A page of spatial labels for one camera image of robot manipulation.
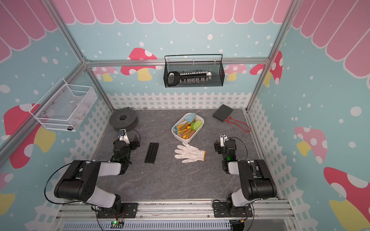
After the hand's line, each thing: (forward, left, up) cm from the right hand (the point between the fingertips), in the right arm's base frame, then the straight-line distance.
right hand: (224, 139), depth 94 cm
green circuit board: (-45, +61, -9) cm, 76 cm away
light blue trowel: (+20, +23, -2) cm, 31 cm away
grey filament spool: (+20, +73, -1) cm, 76 cm away
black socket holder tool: (+27, +32, +29) cm, 50 cm away
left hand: (0, +62, +3) cm, 62 cm away
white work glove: (-7, +22, -6) cm, 24 cm away
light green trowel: (+14, +18, -2) cm, 23 cm away
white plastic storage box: (+17, +30, 0) cm, 34 cm away
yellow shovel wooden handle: (+10, +28, 0) cm, 30 cm away
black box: (+31, -5, -8) cm, 33 cm away
